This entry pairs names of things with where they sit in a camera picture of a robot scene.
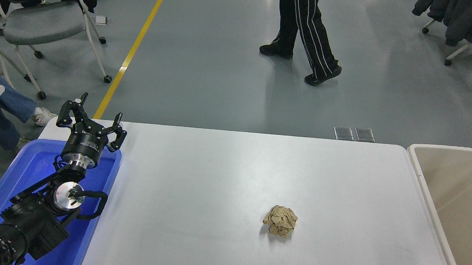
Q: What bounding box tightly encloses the blue plastic tray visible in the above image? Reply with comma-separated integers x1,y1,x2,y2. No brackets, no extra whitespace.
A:
0,136,124,265

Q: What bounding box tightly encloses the grey seat rolling chair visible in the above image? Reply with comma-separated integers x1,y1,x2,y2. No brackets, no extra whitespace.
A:
0,0,118,104

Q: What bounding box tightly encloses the metal floor plate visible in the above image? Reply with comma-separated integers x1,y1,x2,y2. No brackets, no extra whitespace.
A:
355,128,377,143
333,127,355,141

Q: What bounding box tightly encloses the dark grey jacket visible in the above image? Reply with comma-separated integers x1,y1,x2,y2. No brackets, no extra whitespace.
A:
410,0,472,48

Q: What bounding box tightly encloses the large pale plastic bin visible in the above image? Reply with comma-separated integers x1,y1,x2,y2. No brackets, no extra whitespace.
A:
400,144,472,265

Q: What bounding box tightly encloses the person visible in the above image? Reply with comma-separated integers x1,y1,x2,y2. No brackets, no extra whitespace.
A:
0,63,61,155
258,0,346,88

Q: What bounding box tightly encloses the crumpled tan paper ball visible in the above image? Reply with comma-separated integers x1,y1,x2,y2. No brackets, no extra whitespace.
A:
262,204,299,240

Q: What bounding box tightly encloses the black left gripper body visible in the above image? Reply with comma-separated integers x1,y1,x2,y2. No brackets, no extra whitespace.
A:
61,119,110,161

